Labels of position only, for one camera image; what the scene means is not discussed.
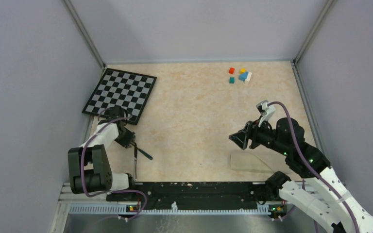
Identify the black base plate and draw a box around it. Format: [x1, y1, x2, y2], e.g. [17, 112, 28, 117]
[106, 181, 298, 211]

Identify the aluminium frame rail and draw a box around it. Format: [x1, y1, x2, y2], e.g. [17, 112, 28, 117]
[50, 182, 357, 233]

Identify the beige cloth napkin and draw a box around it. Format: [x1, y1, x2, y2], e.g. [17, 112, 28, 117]
[229, 150, 295, 175]

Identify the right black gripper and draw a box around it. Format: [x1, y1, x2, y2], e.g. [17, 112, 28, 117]
[229, 114, 289, 155]

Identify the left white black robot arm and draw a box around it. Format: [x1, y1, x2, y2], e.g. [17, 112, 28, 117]
[68, 106, 136, 197]

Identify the white block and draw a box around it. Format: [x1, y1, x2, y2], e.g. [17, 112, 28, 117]
[244, 72, 252, 83]

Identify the black grey checkerboard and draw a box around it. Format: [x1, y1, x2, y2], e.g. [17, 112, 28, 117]
[82, 68, 157, 125]

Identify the blue block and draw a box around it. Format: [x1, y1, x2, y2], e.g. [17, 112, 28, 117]
[238, 71, 247, 82]

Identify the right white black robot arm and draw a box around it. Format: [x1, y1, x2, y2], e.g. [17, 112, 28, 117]
[229, 100, 373, 233]

